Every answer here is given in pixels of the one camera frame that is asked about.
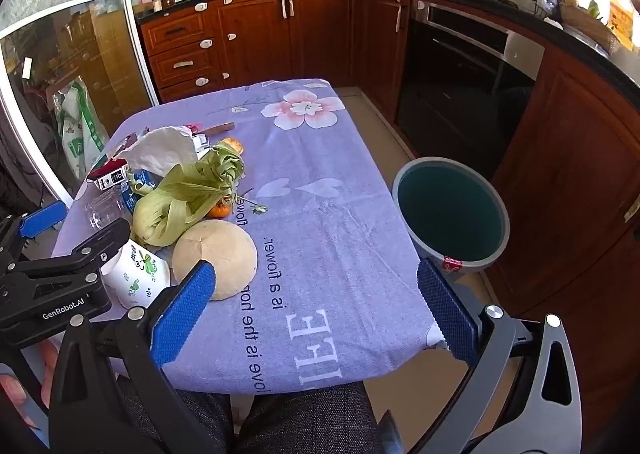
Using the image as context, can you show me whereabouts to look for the purple floral tablecloth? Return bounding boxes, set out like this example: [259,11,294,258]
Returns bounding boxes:
[50,78,443,395]

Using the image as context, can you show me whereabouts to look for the black kitchen countertop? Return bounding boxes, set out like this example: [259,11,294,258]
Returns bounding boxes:
[137,0,640,100]

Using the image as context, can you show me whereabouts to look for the small plant stem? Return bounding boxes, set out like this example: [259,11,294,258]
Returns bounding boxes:
[235,187,268,215]

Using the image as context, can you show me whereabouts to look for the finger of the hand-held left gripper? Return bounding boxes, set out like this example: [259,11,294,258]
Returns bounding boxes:
[70,217,132,280]
[0,201,69,255]

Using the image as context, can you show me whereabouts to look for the built-in black oven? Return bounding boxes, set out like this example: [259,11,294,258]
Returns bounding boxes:
[397,0,546,180]

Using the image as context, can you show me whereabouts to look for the wicker basket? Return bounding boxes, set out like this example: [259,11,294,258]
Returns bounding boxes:
[560,2,621,52]

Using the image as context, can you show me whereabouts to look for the red white small box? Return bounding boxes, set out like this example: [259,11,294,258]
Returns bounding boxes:
[87,159,128,192]

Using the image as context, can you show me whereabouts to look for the wooden kitchen cabinets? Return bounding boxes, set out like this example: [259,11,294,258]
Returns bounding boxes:
[140,0,640,435]

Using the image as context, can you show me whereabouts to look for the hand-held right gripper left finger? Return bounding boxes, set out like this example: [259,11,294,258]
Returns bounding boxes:
[47,259,217,454]

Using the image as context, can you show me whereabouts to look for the clear plastic bottle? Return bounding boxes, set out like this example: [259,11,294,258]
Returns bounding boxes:
[84,169,161,230]

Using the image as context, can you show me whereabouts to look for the person's left hand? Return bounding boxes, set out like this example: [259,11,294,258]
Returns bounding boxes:
[0,373,43,432]

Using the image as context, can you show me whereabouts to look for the glass sliding door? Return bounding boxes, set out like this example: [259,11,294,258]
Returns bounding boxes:
[0,0,161,207]

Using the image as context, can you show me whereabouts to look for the wooden cabinet drawer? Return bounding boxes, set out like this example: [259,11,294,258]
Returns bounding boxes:
[149,42,221,85]
[157,72,226,104]
[141,9,216,55]

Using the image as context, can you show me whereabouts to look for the green white plastic bag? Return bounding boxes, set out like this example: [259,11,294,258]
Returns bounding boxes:
[55,79,108,180]

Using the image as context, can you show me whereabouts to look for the green corn husks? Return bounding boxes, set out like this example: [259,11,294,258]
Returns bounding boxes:
[131,140,247,247]

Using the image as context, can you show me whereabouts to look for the white green-print paper cup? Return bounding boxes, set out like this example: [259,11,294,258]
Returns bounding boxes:
[101,238,171,309]

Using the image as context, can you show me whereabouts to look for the grey teal bin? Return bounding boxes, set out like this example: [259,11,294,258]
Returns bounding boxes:
[391,157,511,280]

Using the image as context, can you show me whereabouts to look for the person's grey trouser legs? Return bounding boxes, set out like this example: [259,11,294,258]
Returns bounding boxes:
[115,376,401,454]

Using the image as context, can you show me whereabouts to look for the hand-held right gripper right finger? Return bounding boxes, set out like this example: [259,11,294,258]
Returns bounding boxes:
[410,258,583,454]

